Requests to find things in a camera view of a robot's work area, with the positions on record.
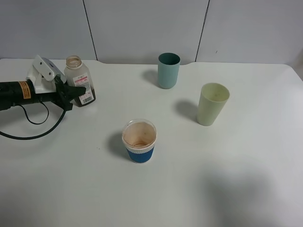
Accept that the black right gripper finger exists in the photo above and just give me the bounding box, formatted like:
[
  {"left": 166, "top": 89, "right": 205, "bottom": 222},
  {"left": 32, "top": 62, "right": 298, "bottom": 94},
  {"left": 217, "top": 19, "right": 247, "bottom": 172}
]
[{"left": 64, "top": 85, "right": 86, "bottom": 104}]

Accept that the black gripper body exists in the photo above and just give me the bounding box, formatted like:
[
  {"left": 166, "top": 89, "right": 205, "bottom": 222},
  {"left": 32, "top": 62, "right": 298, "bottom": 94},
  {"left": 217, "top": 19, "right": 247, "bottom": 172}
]
[{"left": 36, "top": 82, "right": 72, "bottom": 111}]

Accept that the clear plastic drink bottle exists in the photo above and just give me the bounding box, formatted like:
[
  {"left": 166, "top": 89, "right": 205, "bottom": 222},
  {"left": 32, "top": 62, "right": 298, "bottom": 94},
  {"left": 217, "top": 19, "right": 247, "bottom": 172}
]
[{"left": 64, "top": 55, "right": 96, "bottom": 107}]

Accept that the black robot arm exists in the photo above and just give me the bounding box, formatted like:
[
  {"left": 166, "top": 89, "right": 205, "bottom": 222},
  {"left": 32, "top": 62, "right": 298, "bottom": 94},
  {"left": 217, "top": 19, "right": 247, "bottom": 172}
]
[{"left": 0, "top": 80, "right": 86, "bottom": 111}]

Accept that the clear cup with blue sleeve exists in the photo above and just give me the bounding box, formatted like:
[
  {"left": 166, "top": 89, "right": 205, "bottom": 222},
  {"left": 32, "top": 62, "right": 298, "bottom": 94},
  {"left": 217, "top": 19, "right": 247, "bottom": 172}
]
[{"left": 122, "top": 119, "right": 157, "bottom": 163}]

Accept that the teal plastic cup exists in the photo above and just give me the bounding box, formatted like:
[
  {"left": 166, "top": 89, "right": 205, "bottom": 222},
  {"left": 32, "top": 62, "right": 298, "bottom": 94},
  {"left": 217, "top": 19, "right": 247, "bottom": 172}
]
[{"left": 158, "top": 52, "right": 180, "bottom": 89}]

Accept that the pale green plastic cup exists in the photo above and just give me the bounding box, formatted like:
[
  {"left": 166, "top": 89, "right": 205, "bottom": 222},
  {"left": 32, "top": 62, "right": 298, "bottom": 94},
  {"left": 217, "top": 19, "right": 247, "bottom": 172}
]
[{"left": 196, "top": 83, "right": 230, "bottom": 126}]

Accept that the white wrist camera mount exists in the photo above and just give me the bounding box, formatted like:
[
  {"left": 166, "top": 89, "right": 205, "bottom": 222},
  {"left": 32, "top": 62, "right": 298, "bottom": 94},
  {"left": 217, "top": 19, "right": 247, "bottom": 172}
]
[{"left": 27, "top": 55, "right": 66, "bottom": 94}]

